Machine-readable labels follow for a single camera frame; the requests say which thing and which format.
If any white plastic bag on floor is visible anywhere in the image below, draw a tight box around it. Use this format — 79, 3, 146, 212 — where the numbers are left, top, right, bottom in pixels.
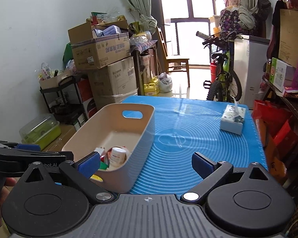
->
158, 72, 173, 93

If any white chest freezer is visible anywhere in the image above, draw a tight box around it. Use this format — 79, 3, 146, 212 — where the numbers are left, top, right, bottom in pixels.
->
234, 35, 270, 109

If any black metal shelf rack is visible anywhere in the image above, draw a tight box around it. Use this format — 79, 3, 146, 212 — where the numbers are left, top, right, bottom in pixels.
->
40, 75, 88, 130

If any blue silicone table mat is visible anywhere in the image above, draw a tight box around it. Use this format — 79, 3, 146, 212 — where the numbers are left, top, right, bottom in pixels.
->
123, 96, 267, 197

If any yellow oil jug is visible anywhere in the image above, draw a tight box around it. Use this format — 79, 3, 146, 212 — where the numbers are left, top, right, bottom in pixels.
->
144, 76, 160, 96

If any green white carton box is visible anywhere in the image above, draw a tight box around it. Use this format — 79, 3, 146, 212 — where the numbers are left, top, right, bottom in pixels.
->
270, 58, 296, 91

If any green black bicycle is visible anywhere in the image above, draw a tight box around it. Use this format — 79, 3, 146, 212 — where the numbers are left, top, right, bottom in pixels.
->
196, 31, 242, 103

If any beige plastic storage bin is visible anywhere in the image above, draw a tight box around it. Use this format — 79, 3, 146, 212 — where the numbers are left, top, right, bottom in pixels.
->
62, 103, 155, 193

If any white usb charger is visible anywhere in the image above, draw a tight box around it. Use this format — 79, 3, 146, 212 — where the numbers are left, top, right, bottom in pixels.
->
94, 147, 106, 157

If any yellow toy launcher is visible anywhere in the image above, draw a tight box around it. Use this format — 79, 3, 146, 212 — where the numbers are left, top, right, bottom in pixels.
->
90, 174, 104, 183

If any red gift bag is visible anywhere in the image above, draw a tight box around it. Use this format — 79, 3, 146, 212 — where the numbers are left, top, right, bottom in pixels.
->
252, 100, 298, 184

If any open cardboard box on top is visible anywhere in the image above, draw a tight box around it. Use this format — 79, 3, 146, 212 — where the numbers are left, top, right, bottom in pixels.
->
68, 22, 130, 71

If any brown cardboard box on floor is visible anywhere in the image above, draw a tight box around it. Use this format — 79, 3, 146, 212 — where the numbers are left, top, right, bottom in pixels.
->
43, 124, 76, 152

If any white pill bottle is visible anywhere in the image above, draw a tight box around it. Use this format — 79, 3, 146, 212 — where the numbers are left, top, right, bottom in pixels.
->
109, 147, 126, 168

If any green plastic lidded container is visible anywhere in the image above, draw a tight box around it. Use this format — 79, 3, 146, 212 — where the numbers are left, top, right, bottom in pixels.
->
19, 114, 61, 151

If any wooden chair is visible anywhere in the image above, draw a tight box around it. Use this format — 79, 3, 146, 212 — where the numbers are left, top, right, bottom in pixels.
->
156, 27, 191, 87

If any cardboard tray on shelf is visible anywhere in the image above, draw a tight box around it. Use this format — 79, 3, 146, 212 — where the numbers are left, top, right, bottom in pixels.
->
39, 70, 71, 89

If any large stacked cardboard box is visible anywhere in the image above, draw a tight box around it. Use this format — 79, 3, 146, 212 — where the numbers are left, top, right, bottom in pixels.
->
88, 57, 138, 110

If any red white appliance box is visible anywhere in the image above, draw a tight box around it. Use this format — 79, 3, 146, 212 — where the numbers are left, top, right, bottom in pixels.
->
77, 79, 97, 120

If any red bucket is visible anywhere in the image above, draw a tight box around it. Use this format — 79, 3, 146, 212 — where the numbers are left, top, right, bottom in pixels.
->
209, 62, 217, 83

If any green patterned curtain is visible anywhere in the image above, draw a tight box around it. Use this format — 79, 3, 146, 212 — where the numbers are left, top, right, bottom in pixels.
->
126, 0, 157, 35

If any white tissue pack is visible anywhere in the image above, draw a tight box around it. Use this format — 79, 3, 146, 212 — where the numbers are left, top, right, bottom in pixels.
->
220, 98, 246, 135

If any person's left hand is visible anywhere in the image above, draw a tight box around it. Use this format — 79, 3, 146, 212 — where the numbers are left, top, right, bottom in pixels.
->
0, 177, 17, 227

